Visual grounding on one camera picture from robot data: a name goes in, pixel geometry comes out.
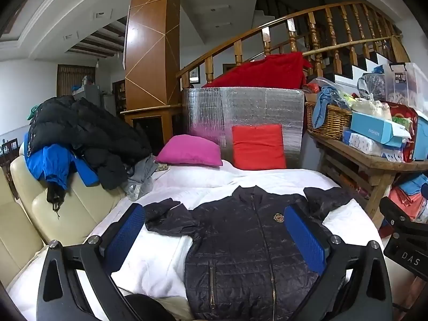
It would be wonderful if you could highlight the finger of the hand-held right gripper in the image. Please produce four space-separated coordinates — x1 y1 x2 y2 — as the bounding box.
379 196 413 230

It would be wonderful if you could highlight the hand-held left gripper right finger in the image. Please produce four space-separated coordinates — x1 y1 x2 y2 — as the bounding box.
284 203 394 321

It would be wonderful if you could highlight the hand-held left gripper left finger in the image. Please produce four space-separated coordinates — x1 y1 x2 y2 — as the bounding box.
36 202 146 321

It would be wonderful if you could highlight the dark quilted jacket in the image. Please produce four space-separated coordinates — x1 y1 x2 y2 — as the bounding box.
144 185 351 321

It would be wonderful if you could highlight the stack of salmon cloths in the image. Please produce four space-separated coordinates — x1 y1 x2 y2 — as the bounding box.
388 185 428 223

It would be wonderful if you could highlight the blue folded cloth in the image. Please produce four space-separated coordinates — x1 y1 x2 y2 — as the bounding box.
398 173 428 195

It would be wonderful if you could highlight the grey garment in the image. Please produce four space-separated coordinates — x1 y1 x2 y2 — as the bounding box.
124 155 159 201

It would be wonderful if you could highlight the wooden table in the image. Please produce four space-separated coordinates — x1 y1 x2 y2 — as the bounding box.
308 129 428 230

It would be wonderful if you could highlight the white dotted tissue pack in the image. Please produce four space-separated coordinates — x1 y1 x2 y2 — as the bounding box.
343 130 383 157

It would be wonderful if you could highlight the blue plastic bin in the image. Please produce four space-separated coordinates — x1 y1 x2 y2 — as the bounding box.
413 114 428 161

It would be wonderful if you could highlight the light blue cardboard box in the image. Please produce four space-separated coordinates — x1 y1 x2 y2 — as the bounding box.
350 111 412 148

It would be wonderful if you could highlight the cream leather sofa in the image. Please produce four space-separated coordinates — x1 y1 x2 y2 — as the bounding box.
0 155 128 288

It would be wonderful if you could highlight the red printed bag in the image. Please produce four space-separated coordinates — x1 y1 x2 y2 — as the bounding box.
384 102 420 163

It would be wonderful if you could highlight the white quilted blanket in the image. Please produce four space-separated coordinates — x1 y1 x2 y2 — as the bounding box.
7 159 385 321

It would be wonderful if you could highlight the cream knitted cloth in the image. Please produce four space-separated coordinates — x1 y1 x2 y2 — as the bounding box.
351 98 392 121

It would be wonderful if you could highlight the blue jacket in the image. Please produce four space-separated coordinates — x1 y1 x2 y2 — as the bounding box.
26 144 101 191

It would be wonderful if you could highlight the red pillow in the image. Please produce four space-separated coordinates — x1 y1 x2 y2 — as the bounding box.
231 124 287 170

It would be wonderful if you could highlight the wicker basket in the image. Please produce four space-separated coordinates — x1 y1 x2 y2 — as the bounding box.
305 102 353 138

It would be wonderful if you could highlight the pink pillow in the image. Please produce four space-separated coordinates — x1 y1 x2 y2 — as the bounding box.
155 135 223 167

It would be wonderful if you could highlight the black puffer coat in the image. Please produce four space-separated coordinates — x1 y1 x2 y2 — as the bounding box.
28 95 152 191

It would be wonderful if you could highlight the dark dotted plastic bag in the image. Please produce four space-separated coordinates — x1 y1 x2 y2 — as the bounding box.
358 73 390 100

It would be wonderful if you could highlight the clear plastic storage box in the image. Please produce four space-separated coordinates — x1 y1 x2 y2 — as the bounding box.
388 62 428 114

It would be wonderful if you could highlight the staircase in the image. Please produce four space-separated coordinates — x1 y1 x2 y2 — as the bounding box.
321 52 392 82

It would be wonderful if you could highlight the grey cabinet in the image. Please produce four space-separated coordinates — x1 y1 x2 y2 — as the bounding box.
72 83 101 102

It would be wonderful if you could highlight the silver foil insulation panel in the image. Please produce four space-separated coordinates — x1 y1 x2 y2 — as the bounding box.
182 87 305 169

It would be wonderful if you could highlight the wooden lattice door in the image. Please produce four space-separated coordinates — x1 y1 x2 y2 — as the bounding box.
57 64 96 97

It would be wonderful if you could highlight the red draped cloth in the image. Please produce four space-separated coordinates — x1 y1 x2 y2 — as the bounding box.
202 52 313 89

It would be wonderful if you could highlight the wooden stair railing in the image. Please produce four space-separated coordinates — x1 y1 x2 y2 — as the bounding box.
176 1 410 87

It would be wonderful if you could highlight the wooden pillar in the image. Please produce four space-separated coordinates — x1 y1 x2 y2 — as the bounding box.
122 0 183 154

